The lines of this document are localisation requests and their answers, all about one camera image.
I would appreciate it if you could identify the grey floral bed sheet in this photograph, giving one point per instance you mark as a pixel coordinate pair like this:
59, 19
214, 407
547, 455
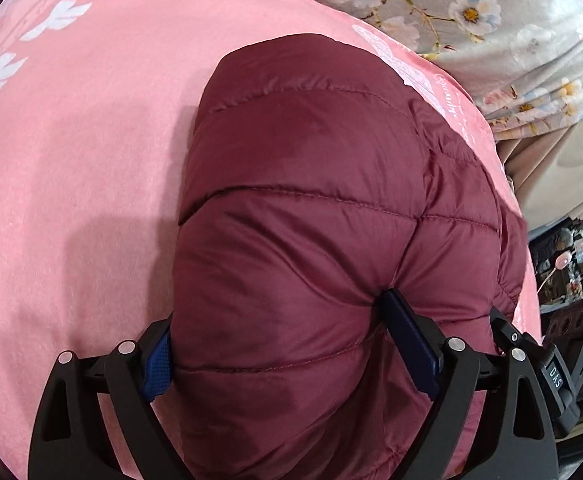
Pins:
521, 35

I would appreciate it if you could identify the maroon puffer jacket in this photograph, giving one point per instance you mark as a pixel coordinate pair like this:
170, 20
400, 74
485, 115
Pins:
296, 210

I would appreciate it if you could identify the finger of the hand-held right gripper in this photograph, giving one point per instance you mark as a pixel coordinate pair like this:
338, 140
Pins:
514, 332

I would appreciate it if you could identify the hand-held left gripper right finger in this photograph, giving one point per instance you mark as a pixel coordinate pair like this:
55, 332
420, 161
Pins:
411, 340

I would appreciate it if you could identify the pink round stick ornament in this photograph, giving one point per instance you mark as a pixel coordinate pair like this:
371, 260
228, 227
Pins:
563, 261

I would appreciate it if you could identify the pink printed blanket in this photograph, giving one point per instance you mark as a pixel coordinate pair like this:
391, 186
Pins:
96, 160

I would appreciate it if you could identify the beige cloth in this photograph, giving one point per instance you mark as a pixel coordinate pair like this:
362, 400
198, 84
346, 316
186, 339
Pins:
561, 175

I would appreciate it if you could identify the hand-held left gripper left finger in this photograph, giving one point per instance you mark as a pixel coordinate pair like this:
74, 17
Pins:
159, 365

